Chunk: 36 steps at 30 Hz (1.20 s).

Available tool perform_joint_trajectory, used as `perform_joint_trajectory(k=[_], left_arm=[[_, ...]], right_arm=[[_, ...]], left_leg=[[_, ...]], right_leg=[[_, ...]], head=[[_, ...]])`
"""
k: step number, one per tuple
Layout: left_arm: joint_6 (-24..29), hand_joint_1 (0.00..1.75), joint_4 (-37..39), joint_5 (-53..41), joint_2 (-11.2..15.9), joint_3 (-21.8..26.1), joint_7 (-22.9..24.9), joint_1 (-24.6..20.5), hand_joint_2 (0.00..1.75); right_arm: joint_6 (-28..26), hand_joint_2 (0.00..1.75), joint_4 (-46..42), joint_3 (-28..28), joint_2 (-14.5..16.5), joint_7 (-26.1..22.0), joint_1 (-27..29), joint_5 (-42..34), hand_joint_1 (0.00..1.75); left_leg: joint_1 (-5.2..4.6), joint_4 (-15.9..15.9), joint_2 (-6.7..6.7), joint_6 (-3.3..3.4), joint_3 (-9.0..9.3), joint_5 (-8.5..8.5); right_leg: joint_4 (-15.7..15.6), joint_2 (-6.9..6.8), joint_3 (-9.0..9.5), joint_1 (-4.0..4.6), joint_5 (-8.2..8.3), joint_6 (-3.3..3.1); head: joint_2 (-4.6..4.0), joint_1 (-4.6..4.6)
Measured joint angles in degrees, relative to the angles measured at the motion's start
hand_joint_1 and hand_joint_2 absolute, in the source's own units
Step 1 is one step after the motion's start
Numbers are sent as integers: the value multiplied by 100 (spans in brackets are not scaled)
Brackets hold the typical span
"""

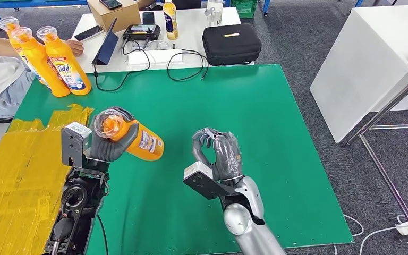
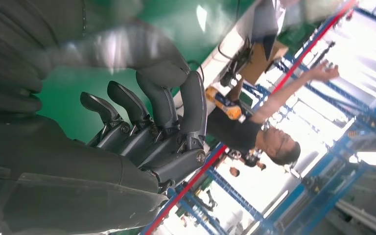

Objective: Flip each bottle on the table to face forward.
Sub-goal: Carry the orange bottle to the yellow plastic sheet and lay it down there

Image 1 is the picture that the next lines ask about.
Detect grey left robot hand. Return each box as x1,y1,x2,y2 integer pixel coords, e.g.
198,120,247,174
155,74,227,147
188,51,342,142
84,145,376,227
83,106,140,163

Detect person's right hand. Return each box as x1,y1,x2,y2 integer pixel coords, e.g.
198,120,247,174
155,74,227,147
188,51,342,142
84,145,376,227
66,39,85,57

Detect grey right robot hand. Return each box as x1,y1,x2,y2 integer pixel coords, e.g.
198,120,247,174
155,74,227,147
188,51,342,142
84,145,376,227
191,127,244,182

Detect orange detergent bottle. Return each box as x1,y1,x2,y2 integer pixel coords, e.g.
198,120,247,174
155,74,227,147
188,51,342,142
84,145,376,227
11,27,72,98
0,16,48,87
93,109,165,162
36,25,92,96

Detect black smartphone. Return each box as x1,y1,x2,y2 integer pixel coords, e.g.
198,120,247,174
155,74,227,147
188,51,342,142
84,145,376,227
99,0,123,10
142,11,156,26
74,25,105,42

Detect dark blue tablet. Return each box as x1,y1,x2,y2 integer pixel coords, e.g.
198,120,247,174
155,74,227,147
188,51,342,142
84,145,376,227
91,18,120,66

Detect brown cardboard box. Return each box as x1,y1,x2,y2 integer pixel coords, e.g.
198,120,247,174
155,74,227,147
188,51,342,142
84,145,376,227
87,0,142,33

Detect black handheld controller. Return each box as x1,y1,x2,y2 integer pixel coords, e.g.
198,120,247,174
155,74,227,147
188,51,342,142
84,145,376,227
122,23,162,41

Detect flat white box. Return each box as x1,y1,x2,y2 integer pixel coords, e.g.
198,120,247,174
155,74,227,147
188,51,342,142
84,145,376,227
126,48,184,66

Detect clear safety glasses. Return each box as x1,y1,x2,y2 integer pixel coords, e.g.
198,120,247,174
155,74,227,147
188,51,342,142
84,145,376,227
144,39,172,51

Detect person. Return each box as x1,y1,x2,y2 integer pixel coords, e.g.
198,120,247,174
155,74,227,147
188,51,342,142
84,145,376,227
0,33,85,122
136,0,202,11

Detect black zip case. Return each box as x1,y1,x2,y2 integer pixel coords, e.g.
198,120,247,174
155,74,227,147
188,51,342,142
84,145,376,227
201,23,262,66

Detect white table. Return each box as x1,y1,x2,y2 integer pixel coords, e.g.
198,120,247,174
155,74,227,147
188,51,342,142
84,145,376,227
68,7,255,74

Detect clear plastic jug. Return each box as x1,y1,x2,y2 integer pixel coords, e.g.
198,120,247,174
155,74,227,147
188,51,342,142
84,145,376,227
205,0,224,27

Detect green plastic crate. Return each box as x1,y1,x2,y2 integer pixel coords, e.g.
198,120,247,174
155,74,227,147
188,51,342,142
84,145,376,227
231,0,258,19

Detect white cabinet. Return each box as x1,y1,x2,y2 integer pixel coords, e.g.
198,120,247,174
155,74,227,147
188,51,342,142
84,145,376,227
309,4,408,143

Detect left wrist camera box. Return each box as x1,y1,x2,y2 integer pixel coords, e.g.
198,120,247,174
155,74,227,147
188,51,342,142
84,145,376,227
61,122,93,168

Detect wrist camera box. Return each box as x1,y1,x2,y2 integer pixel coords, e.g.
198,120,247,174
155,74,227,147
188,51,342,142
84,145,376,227
183,161,239,201
61,122,93,168

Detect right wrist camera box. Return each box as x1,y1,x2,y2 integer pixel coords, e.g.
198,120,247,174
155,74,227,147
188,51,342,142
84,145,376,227
183,161,239,201

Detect black cable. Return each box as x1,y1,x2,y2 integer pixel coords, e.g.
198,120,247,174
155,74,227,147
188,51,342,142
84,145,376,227
93,39,151,92
166,49,210,82

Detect blue metal frame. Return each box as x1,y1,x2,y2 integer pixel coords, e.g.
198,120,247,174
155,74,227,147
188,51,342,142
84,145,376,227
0,0,89,22

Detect white floor cable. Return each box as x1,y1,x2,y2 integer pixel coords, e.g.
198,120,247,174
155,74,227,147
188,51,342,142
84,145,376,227
341,212,364,237
358,214,408,255

